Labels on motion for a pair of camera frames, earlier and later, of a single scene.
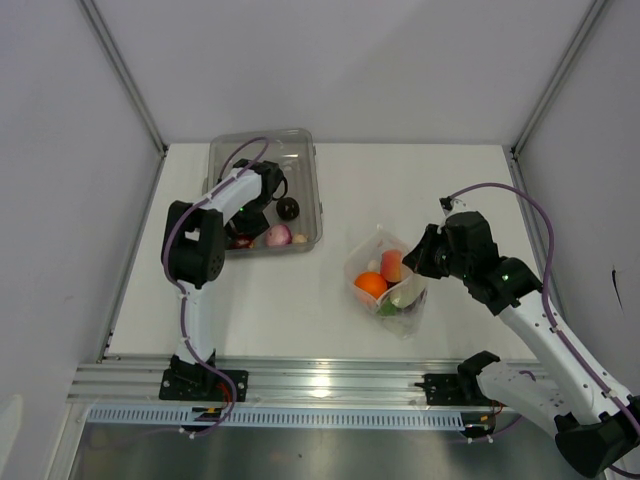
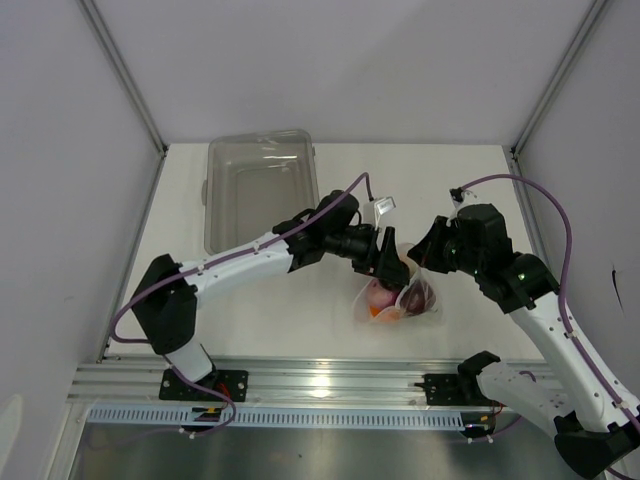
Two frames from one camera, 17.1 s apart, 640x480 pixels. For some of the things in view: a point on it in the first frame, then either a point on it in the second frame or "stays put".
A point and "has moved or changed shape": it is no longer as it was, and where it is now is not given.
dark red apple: (244, 242) to (417, 297)
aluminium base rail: (270, 383) stays put
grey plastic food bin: (295, 221) stays put
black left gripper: (251, 229) to (389, 268)
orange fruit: (372, 283) to (385, 313)
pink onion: (278, 235) has moved or changed shape
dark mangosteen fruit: (288, 208) to (395, 288)
